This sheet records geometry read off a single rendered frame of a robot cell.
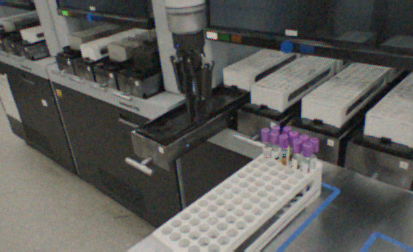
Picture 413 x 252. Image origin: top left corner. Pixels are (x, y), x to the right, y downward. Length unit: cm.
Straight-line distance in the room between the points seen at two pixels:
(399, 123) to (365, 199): 22
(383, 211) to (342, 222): 7
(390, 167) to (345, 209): 23
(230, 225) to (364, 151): 43
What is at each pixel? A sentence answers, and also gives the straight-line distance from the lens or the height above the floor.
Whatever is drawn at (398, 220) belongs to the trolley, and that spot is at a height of 82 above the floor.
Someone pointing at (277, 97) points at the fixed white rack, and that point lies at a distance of 98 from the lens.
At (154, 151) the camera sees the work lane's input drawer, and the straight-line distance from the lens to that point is 93.
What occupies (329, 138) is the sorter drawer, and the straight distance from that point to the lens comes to 90.
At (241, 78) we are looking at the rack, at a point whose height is 85.
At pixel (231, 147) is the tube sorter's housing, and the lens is 110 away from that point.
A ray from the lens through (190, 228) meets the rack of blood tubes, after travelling 55.
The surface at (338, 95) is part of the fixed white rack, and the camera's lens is 97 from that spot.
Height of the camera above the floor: 126
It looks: 28 degrees down
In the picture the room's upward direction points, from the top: 6 degrees counter-clockwise
